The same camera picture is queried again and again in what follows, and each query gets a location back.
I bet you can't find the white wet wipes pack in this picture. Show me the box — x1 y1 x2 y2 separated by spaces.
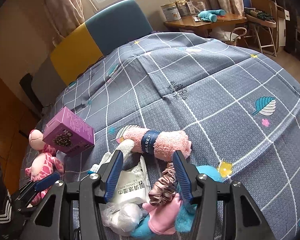
111 156 150 206

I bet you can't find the purple cardboard box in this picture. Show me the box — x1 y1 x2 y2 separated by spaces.
43 107 95 157

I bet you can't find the large pink giraffe plush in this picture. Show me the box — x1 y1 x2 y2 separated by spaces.
24 152 65 205

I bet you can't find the mauve satin scrunchie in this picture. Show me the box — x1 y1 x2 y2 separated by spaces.
148 163 176 206

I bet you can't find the pink rolled towel with band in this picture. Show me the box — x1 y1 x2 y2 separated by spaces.
115 125 192 162

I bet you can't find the small pink giraffe plush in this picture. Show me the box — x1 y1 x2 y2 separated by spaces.
29 129 57 156

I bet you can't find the white plastic bag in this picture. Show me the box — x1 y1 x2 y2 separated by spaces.
101 203 148 236

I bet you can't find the pink cloth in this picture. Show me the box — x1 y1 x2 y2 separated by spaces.
142 193 182 235

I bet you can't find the blue plush toy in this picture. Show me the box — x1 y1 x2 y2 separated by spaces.
129 164 224 239

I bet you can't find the grey checked bed quilt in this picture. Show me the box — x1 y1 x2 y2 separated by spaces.
36 33 300 239

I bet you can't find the yellow blue grey headboard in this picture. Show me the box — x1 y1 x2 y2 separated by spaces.
19 0 153 112

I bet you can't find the teal plush on desk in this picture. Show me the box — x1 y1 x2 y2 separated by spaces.
197 9 226 23

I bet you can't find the metal tin can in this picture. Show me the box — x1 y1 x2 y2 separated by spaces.
161 2 181 22

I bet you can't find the beige curtain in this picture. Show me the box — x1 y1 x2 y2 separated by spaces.
43 0 85 46

